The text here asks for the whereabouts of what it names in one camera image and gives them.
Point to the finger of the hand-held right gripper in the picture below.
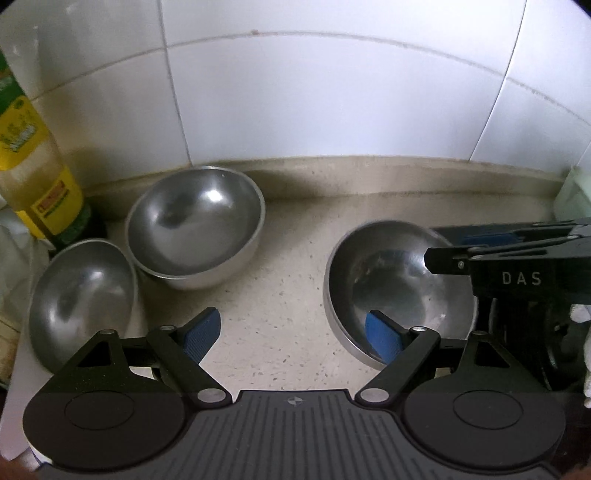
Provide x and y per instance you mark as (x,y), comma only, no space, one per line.
(445,261)
(489,239)

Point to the person's right hand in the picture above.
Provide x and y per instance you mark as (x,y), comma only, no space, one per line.
(586,360)

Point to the green yellow label bottle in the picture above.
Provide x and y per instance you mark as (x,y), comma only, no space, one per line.
(41,184)

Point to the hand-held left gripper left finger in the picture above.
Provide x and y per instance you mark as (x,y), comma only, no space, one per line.
(201,332)

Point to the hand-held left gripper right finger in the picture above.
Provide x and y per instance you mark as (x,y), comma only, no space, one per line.
(383,337)

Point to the steel bowl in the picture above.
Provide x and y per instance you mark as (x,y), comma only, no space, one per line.
(397,277)
(194,221)
(78,295)

